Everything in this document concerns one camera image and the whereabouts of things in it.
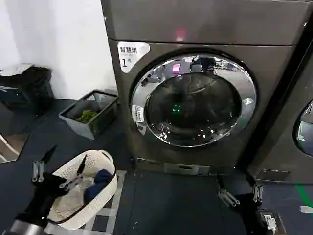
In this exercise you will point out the grey dryer with number label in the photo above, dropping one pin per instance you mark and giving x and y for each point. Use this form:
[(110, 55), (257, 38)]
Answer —
[(207, 27)]

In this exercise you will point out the white sheet of paper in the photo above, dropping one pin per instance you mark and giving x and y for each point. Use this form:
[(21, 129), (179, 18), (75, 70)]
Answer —
[(17, 68)]

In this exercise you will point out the round glass dryer door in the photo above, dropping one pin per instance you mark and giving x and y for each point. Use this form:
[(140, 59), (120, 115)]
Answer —
[(305, 132), (193, 102)]

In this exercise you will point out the white number label sticker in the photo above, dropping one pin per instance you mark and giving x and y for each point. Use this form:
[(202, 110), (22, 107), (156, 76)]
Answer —
[(130, 57)]

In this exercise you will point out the green cloth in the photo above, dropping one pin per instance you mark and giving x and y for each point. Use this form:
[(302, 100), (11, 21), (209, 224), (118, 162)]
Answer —
[(87, 116)]

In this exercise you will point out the grey dryer without label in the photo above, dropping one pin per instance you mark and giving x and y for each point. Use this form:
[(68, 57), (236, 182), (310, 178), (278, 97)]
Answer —
[(278, 127)]

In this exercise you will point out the grey plastic bin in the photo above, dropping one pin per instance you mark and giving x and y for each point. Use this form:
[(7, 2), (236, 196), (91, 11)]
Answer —
[(83, 128)]

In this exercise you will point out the white garment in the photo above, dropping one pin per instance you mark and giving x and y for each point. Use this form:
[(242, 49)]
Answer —
[(69, 199)]

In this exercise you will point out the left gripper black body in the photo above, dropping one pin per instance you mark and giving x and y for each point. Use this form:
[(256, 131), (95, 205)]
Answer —
[(44, 193)]

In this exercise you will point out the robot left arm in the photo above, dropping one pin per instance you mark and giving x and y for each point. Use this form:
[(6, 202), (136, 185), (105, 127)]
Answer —
[(24, 227)]

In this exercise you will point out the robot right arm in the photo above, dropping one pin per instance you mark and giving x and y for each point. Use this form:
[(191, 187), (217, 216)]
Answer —
[(270, 221)]

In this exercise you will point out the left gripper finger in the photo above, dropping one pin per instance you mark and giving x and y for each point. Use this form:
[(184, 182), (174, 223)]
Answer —
[(38, 171), (73, 180)]

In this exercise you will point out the dark blue garment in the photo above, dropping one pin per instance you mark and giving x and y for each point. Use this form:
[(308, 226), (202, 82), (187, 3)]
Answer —
[(101, 177)]

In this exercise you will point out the black plastic crate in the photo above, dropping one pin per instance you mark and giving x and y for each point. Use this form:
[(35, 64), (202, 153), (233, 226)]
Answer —
[(27, 93)]

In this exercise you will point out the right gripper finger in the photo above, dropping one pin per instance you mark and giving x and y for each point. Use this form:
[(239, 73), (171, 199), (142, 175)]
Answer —
[(258, 193), (228, 197)]

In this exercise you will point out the white perforated laundry basket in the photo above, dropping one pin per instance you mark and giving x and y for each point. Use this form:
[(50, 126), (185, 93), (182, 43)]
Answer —
[(97, 195)]

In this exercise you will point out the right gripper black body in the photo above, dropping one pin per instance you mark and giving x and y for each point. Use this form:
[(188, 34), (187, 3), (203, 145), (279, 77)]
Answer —
[(249, 210)]

